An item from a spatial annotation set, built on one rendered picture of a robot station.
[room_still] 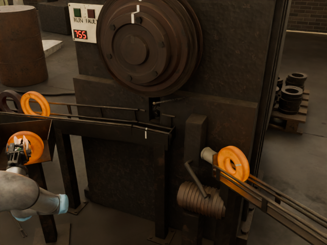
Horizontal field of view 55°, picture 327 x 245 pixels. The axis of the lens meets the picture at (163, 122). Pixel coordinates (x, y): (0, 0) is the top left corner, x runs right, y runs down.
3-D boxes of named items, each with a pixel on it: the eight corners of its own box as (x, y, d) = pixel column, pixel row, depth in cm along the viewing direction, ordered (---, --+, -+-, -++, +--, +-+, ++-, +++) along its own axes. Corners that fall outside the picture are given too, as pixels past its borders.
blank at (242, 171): (230, 182, 133) (224, 185, 132) (218, 148, 134) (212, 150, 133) (255, 181, 120) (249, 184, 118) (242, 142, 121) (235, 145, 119)
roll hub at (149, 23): (112, 75, 140) (107, 9, 126) (171, 84, 130) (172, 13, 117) (105, 79, 135) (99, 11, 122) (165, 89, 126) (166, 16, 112)
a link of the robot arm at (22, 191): (28, 164, 86) (69, 190, 131) (-14, 166, 85) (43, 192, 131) (25, 208, 82) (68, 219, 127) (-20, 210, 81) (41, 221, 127)
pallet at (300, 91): (179, 110, 329) (180, 70, 308) (204, 84, 394) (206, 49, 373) (301, 135, 284) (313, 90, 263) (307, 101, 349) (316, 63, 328)
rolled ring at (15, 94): (16, 91, 179) (20, 89, 181) (-7, 91, 186) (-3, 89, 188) (27, 120, 186) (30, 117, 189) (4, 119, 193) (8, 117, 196)
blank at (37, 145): (38, 127, 141) (37, 130, 138) (48, 155, 148) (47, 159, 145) (2, 134, 139) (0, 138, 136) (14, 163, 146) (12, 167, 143)
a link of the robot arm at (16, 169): (27, 184, 125) (5, 187, 123) (27, 176, 128) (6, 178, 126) (22, 173, 119) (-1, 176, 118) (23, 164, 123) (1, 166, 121)
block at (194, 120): (190, 153, 159) (192, 111, 148) (205, 157, 156) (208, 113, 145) (183, 165, 150) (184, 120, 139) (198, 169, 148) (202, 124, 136)
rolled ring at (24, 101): (15, 104, 183) (19, 102, 186) (38, 128, 185) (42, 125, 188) (28, 86, 173) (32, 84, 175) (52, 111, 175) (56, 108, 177)
